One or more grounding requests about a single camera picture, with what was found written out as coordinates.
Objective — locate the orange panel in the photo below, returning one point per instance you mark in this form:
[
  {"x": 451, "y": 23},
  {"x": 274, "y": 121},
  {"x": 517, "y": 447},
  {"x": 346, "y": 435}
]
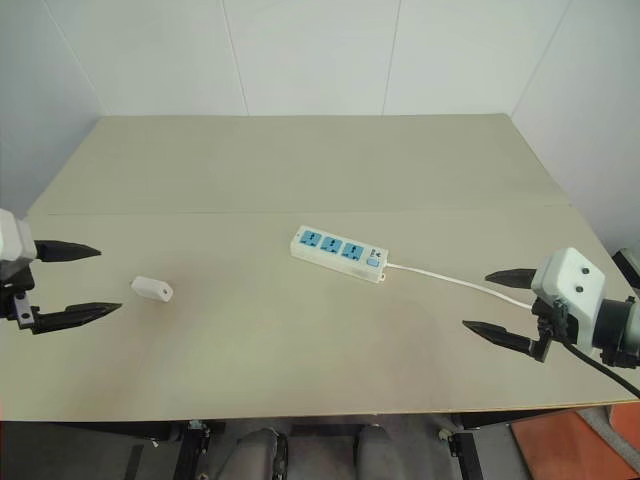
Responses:
[{"x": 575, "y": 445}]

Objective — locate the dark grey rounded shape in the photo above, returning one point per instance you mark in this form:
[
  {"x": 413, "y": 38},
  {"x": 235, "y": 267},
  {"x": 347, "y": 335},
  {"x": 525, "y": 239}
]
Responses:
[{"x": 260, "y": 452}]

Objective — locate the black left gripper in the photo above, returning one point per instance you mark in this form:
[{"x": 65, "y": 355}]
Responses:
[{"x": 15, "y": 280}]

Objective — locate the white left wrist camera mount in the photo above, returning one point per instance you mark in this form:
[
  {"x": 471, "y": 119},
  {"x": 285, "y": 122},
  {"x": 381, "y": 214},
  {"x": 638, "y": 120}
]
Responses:
[{"x": 12, "y": 235}]

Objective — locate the white blue power strip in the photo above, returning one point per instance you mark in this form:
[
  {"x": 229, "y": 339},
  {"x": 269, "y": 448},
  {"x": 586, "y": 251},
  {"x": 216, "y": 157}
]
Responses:
[{"x": 335, "y": 252}]

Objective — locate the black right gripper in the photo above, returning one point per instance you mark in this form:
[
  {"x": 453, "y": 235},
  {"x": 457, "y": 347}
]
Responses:
[{"x": 550, "y": 320}]

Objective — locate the white plug adapter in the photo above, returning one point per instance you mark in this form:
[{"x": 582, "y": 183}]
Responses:
[{"x": 152, "y": 289}]

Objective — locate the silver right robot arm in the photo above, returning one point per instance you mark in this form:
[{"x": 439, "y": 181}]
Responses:
[{"x": 617, "y": 325}]

